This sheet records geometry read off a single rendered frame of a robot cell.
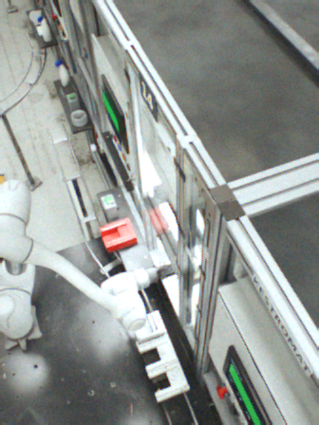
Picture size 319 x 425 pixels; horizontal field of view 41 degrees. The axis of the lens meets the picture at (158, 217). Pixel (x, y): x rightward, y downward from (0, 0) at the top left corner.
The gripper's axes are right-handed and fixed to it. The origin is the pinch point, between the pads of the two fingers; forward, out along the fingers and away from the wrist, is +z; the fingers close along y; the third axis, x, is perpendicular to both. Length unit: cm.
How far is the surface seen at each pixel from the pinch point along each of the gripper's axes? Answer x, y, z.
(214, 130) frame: -19, 98, -1
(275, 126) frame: -23, 97, 13
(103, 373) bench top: -22, -34, -53
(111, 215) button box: 43, -7, -25
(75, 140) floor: 204, -103, -24
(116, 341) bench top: -10, -34, -43
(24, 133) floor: 232, -102, -65
